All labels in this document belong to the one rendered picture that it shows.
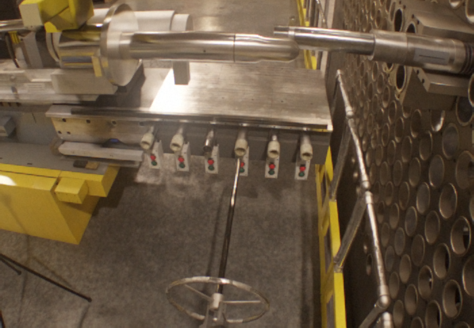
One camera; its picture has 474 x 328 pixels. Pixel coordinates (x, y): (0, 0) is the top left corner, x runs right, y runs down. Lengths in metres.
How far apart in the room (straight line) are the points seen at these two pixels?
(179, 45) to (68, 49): 0.54
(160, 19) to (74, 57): 0.49
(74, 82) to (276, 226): 1.67
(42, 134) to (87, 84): 0.71
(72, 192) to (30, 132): 0.67
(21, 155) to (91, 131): 0.64
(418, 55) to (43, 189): 2.31
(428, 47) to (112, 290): 2.39
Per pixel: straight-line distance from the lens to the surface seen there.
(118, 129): 2.24
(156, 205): 2.81
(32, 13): 1.55
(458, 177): 2.47
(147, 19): 1.95
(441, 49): 2.06
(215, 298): 1.34
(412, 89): 2.40
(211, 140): 1.91
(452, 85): 2.12
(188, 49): 1.57
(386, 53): 1.95
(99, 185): 2.28
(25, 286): 2.74
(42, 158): 2.60
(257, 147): 2.06
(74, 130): 2.41
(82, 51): 1.73
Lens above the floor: 2.10
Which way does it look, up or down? 41 degrees down
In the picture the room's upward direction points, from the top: straight up
